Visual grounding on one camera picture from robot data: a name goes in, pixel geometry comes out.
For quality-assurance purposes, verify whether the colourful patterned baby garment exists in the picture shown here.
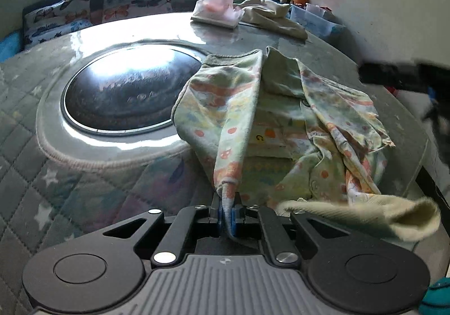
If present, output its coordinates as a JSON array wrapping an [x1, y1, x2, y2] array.
[[172, 48, 441, 242]]

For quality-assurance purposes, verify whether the clear plastic storage box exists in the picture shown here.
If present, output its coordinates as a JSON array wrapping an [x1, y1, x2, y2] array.
[[290, 5, 345, 43]]

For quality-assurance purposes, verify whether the left butterfly print cushion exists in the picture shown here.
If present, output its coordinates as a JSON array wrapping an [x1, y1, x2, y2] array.
[[24, 0, 92, 50]]

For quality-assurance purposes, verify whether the pink folded garment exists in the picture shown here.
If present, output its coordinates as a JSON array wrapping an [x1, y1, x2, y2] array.
[[191, 0, 244, 29]]

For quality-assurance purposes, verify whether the quilted grey star table cover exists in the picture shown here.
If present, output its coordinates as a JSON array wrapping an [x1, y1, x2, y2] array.
[[1, 13, 442, 314]]

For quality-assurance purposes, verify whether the beige crumpled garment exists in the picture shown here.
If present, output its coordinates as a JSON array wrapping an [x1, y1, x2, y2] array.
[[238, 0, 307, 42]]

